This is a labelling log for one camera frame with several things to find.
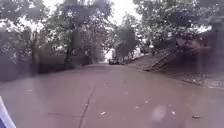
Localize dark vehicle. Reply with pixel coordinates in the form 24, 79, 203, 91
108, 57, 121, 66

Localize outdoor steps with railing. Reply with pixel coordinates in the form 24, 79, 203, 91
143, 48, 183, 72

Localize building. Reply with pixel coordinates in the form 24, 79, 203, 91
176, 16, 224, 68

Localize reddish asphalt road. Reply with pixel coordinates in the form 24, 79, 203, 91
0, 62, 224, 128

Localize row of trees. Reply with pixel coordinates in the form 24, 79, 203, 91
113, 0, 224, 58
0, 0, 116, 82

